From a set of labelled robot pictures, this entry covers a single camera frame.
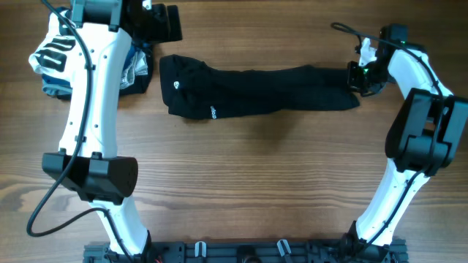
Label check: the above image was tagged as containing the black t-shirt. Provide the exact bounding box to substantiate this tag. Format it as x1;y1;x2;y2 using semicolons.
159;55;360;120

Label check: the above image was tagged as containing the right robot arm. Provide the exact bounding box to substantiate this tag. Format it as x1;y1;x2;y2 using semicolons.
333;23;467;256

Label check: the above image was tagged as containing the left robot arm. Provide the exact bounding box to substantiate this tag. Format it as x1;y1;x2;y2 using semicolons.
42;1;182;262

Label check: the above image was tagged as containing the white black printed shirt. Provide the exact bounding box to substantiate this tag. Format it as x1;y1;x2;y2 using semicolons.
29;13;80;79

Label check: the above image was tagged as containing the blue folded garment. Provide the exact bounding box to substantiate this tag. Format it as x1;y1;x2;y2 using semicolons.
41;44;154;100

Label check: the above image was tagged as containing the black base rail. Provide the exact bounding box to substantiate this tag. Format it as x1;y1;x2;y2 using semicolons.
83;239;409;263

